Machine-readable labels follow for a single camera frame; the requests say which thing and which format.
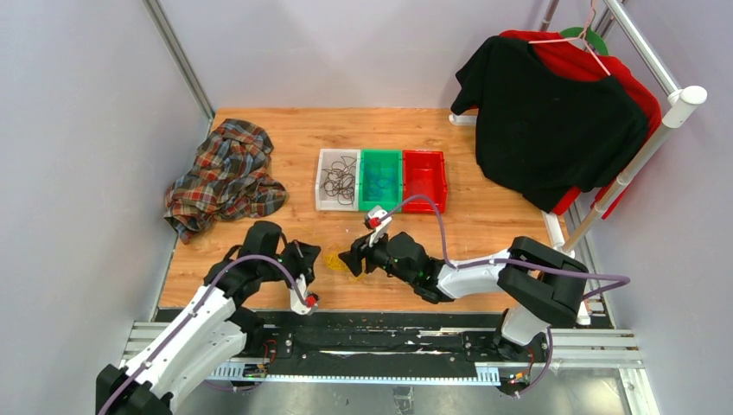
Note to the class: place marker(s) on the white plastic bin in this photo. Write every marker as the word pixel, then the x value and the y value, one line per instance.
pixel 337 174

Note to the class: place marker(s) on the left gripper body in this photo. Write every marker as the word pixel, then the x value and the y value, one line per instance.
pixel 293 258

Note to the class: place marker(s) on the pink clothes hanger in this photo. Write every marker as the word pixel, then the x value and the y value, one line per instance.
pixel 581 38

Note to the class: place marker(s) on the plaid flannel shirt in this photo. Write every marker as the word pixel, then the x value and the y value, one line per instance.
pixel 229 180

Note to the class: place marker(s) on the black t-shirt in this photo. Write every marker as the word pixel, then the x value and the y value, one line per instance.
pixel 546 135

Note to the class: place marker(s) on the green clothes hanger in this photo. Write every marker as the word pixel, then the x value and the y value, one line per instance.
pixel 592 38

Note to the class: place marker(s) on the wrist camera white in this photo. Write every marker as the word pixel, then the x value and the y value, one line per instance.
pixel 377 220
pixel 302 301

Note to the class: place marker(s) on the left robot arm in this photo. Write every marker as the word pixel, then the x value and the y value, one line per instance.
pixel 213 327

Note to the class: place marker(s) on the green plastic bin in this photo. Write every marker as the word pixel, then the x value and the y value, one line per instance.
pixel 380 179

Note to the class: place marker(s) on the white clothes rack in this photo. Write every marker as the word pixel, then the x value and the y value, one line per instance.
pixel 683 102

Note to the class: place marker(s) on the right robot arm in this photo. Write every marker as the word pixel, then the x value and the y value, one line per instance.
pixel 547 285

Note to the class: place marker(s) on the red t-shirt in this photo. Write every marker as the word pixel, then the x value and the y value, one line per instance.
pixel 571 62

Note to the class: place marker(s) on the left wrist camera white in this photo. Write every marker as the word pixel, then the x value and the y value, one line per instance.
pixel 302 301

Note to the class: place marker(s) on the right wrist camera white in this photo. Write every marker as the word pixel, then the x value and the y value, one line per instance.
pixel 377 220

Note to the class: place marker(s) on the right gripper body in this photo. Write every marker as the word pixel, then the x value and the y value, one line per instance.
pixel 379 258

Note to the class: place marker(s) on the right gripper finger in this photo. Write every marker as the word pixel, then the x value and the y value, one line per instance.
pixel 360 247
pixel 355 266

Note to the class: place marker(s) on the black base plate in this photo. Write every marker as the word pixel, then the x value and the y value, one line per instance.
pixel 385 344

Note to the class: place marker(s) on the red plastic bin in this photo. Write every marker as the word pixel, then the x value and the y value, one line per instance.
pixel 424 174

